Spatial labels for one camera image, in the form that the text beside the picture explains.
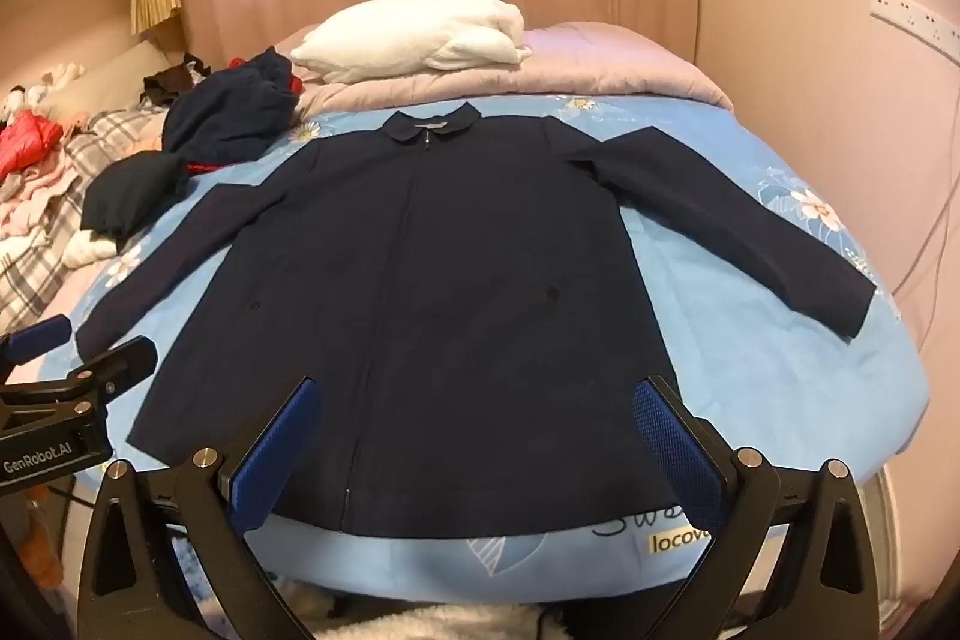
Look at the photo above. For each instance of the pink quilt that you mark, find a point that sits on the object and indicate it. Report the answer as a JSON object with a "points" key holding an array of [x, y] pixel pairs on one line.
{"points": [[585, 59]]}

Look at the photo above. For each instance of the navy garment with red lining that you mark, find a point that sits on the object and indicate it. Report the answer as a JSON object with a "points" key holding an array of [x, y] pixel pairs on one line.
{"points": [[225, 108]]}

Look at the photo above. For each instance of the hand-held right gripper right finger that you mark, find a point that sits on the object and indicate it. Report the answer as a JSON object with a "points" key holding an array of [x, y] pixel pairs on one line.
{"points": [[675, 452]]}

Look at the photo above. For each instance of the white fluffy rug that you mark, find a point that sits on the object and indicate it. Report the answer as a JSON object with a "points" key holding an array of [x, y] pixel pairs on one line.
{"points": [[450, 621]]}

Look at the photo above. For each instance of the dark navy cloth bundle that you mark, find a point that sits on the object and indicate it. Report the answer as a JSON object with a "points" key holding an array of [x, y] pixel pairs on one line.
{"points": [[127, 190]]}

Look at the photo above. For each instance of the black and brown clothes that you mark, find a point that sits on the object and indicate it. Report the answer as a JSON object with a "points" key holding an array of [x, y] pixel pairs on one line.
{"points": [[169, 81]]}

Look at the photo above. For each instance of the white pillow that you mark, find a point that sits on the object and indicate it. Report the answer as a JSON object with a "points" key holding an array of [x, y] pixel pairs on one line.
{"points": [[412, 36]]}

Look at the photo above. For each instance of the pile of pale clothes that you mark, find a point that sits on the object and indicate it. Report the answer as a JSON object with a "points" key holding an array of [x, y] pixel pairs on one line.
{"points": [[45, 89]]}

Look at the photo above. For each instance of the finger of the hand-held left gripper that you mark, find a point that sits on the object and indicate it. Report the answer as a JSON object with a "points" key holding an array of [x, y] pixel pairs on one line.
{"points": [[41, 340], [112, 370]]}

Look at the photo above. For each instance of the orange object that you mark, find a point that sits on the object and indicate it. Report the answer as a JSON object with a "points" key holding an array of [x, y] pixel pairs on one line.
{"points": [[37, 542]]}

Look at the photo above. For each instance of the blue floral bed sheet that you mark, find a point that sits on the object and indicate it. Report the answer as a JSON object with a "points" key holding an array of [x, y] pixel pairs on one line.
{"points": [[750, 400]]}

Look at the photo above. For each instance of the red puffer jacket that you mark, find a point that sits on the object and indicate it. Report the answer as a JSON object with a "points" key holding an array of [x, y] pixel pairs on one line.
{"points": [[26, 145]]}

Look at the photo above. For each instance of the pink garment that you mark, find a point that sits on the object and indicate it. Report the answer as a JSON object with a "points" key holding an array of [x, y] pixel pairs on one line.
{"points": [[34, 201]]}

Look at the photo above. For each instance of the navy zip jacket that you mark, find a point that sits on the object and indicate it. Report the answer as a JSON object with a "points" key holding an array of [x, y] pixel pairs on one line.
{"points": [[450, 310]]}

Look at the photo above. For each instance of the white wall socket strip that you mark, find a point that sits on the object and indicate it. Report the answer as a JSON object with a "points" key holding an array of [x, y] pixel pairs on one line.
{"points": [[915, 14]]}

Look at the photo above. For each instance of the plaid blanket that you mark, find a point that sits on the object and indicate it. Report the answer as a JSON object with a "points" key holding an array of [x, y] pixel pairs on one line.
{"points": [[105, 134]]}

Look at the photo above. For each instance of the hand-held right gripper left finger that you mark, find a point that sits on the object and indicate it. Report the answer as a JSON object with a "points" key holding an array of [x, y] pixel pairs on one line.
{"points": [[274, 452]]}

